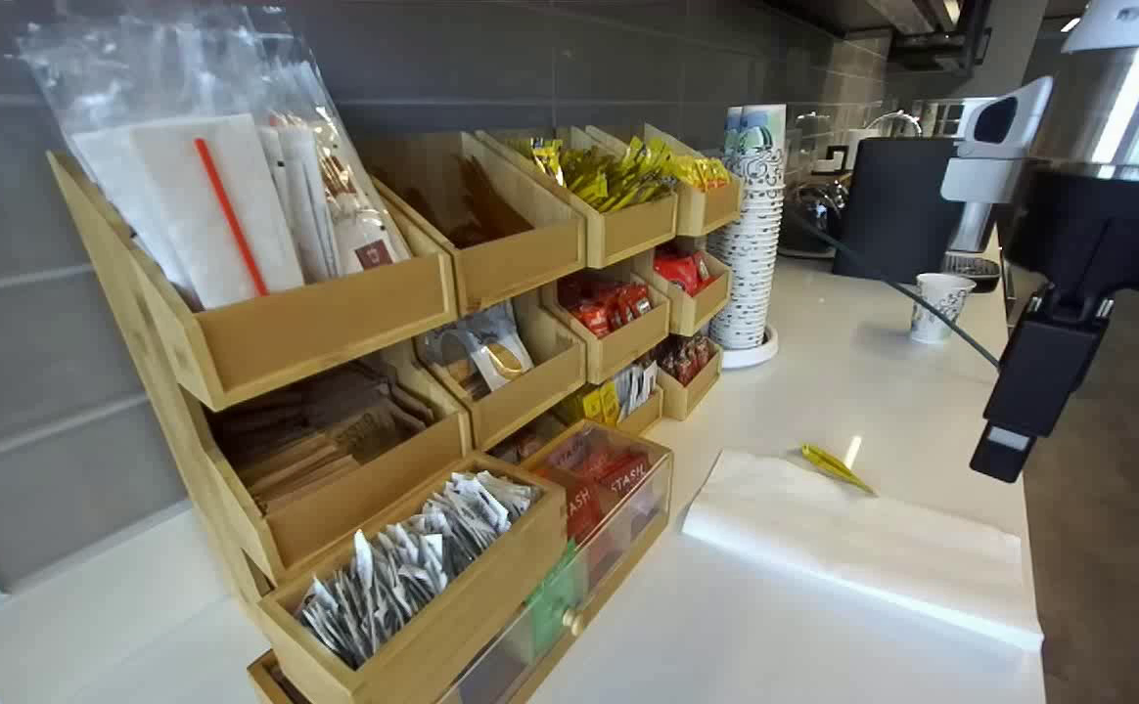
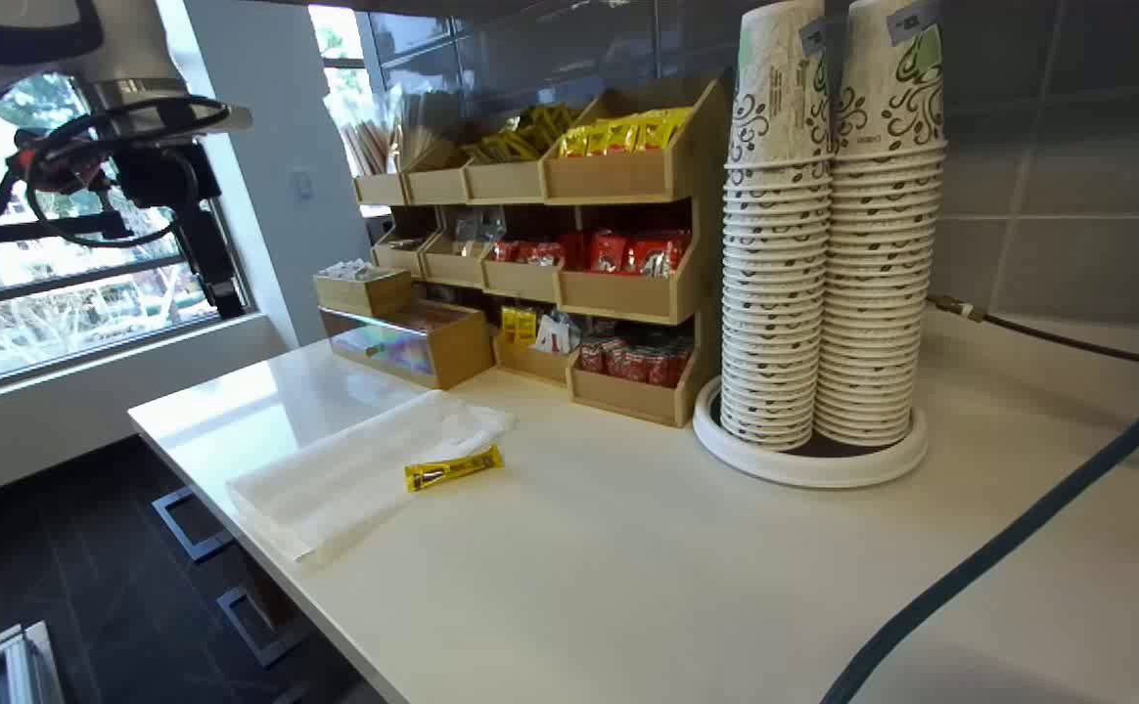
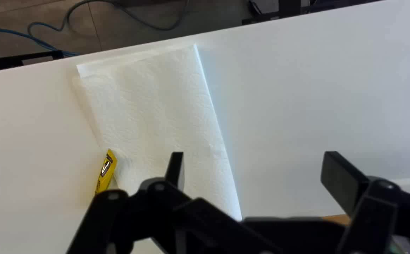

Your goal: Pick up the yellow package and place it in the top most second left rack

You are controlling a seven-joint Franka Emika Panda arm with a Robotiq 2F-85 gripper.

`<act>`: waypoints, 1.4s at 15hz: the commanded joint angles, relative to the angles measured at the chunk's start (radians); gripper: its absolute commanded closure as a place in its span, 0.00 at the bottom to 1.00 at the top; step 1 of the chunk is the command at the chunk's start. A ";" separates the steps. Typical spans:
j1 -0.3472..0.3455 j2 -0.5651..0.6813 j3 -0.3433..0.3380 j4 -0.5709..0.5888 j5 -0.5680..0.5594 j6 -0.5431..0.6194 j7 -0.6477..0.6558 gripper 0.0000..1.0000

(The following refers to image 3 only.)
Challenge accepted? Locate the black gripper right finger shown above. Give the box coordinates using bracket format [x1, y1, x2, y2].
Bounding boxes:
[319, 151, 410, 254]

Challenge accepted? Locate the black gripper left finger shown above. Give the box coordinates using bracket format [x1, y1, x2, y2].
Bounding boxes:
[66, 153, 242, 254]

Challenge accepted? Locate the yellow condiment packet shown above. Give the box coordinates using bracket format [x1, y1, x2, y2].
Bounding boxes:
[94, 150, 116, 194]

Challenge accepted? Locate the white paper towel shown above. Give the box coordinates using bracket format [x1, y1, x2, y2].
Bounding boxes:
[74, 46, 242, 219]

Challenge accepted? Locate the black cable on floor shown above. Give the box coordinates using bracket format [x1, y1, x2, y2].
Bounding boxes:
[61, 0, 188, 34]

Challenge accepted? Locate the blue cable on floor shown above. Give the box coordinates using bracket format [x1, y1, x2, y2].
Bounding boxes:
[0, 20, 75, 57]

